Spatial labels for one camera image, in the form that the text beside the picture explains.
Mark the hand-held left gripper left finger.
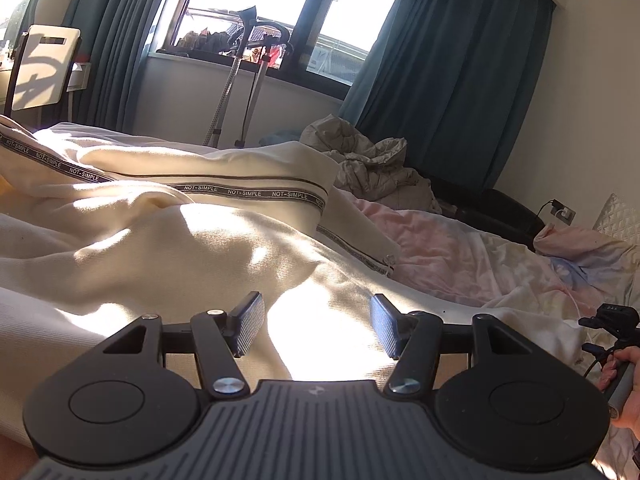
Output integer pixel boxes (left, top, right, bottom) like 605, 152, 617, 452
100, 291, 266, 402

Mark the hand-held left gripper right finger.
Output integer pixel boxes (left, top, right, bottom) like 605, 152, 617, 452
369, 293, 533, 400

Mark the cream garment with printed tape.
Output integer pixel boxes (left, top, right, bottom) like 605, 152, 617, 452
0, 115, 482, 450

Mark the person's right hand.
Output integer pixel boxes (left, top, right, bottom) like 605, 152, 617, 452
597, 347, 640, 432

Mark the white quilted pillow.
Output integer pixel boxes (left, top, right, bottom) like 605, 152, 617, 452
592, 192, 640, 263

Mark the pink bed sheet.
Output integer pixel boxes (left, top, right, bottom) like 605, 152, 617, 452
320, 190, 640, 480

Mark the black bag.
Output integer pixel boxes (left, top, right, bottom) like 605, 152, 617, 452
419, 170, 547, 247

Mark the grey quilted comforter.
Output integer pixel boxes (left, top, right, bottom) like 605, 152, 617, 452
300, 114, 444, 214

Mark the teal cloth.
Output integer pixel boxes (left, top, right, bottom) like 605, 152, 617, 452
264, 129, 303, 147

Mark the garment steamer stand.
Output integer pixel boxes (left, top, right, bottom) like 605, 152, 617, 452
204, 5, 296, 149

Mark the hanging laundry outside window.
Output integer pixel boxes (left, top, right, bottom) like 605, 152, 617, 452
172, 29, 242, 54

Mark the white desk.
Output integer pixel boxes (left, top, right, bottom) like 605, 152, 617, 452
0, 57, 94, 93

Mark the white chair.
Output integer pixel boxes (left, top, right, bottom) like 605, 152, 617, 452
2, 25, 83, 128

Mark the white cable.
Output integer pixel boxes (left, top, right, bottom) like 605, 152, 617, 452
559, 282, 587, 323

